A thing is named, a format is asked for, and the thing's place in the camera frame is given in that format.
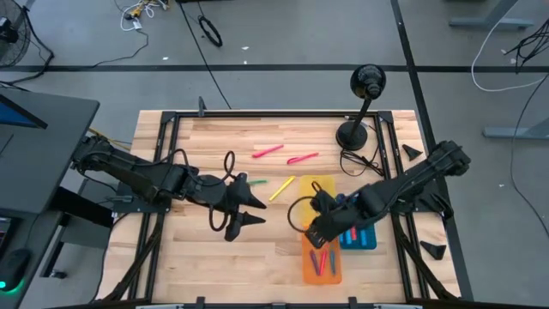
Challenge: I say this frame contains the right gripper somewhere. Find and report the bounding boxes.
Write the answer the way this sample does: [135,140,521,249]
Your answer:
[304,188,368,251]

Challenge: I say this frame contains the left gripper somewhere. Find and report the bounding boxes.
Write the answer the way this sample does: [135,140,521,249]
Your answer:
[190,171,268,243]

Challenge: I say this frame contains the yellow marker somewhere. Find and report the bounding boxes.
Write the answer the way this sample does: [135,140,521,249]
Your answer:
[268,175,297,203]

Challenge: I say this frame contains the yellow translucent bin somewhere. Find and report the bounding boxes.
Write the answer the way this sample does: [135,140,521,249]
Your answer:
[299,174,337,227]

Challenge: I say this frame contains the blue plastic bin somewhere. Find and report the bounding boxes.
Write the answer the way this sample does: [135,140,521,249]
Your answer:
[335,192,378,251]

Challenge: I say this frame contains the orange translucent bin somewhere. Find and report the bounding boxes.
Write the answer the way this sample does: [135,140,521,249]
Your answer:
[300,226,343,286]

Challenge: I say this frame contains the pink marker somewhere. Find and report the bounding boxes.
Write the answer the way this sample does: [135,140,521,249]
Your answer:
[286,151,321,166]
[251,143,286,160]

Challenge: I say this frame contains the black desk lamp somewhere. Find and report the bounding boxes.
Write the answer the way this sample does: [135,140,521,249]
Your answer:
[335,63,387,152]

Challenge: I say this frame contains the black desk base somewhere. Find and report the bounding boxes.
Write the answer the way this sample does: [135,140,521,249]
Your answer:
[40,178,115,280]

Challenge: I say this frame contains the grey table foot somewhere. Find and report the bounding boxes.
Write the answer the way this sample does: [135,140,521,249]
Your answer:
[483,118,549,141]
[449,0,535,31]

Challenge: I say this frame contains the dark grey desk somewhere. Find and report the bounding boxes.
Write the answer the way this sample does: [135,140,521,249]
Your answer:
[0,88,101,309]

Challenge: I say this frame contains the black computer mouse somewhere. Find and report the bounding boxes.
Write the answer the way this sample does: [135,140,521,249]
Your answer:
[0,247,32,293]

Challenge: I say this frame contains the monitor with blue screen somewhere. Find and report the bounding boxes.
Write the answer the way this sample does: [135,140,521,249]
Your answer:
[0,94,48,130]

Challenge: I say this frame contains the black floor fan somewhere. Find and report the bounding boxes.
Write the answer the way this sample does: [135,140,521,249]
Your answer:
[0,0,32,69]

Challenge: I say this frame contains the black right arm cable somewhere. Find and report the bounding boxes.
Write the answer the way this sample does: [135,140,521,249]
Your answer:
[286,179,327,235]

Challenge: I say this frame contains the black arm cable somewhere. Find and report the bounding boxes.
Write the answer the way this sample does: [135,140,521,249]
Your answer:
[286,179,327,235]
[169,148,237,233]

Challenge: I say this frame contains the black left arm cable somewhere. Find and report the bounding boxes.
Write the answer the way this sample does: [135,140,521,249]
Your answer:
[169,148,237,233]

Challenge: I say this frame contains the black lamp cable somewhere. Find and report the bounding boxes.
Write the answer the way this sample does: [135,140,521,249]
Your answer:
[339,115,386,178]

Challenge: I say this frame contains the black triangular bracket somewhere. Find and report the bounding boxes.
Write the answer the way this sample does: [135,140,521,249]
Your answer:
[401,143,424,162]
[419,239,448,261]

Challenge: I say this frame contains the yellow cable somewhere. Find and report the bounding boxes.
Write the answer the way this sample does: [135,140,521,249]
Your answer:
[87,127,133,151]

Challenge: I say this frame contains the coiled black cable loop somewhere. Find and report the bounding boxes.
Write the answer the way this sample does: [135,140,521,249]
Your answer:
[196,15,224,48]

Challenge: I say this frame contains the long black floor cable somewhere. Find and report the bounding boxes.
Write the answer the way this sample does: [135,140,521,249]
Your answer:
[509,72,549,239]

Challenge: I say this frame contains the thin black floor cable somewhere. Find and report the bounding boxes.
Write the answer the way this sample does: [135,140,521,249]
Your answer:
[89,27,150,69]
[176,0,232,111]

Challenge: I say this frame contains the white floor cable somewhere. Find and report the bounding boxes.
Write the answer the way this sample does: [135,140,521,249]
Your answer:
[470,0,549,94]

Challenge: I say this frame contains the white cable bundle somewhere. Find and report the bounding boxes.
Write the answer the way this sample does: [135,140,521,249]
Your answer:
[113,0,171,33]

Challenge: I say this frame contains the black fan cable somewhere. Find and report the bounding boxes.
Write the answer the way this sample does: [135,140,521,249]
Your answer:
[0,6,56,87]

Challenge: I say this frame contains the black cable bunch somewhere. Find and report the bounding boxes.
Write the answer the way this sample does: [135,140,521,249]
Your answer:
[504,19,549,72]

